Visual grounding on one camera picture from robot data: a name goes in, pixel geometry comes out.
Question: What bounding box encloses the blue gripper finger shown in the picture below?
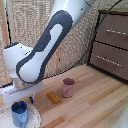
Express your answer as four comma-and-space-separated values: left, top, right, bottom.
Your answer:
19, 100, 26, 109
28, 95, 36, 105

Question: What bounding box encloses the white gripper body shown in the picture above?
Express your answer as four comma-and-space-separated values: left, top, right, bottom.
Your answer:
0, 79, 45, 106

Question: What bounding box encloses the bright blue vase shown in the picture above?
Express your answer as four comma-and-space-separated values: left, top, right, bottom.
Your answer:
11, 100, 30, 128

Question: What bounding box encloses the pink vase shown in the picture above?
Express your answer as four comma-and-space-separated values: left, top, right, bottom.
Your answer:
61, 78, 76, 99

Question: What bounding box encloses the white floral rim plate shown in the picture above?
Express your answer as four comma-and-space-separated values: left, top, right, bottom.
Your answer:
0, 103, 42, 128

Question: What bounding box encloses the yellow rectangular block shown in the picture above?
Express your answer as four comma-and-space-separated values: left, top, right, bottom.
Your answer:
46, 91, 62, 104

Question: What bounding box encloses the beige bamboo screen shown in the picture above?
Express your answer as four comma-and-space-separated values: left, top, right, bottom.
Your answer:
6, 0, 128, 88

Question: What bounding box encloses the pale grey round object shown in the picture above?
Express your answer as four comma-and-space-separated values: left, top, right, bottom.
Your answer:
111, 103, 128, 128

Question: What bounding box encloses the dark brown drawer cabinet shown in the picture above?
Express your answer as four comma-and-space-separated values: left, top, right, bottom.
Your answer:
87, 9, 128, 83

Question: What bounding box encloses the wooden post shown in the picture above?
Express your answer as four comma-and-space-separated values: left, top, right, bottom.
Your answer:
0, 0, 17, 90

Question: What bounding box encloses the long silver drawer handle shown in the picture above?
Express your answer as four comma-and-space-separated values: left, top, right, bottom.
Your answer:
97, 55, 123, 68
106, 28, 128, 36

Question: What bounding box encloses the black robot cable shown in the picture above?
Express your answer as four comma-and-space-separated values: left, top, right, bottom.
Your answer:
75, 0, 125, 68

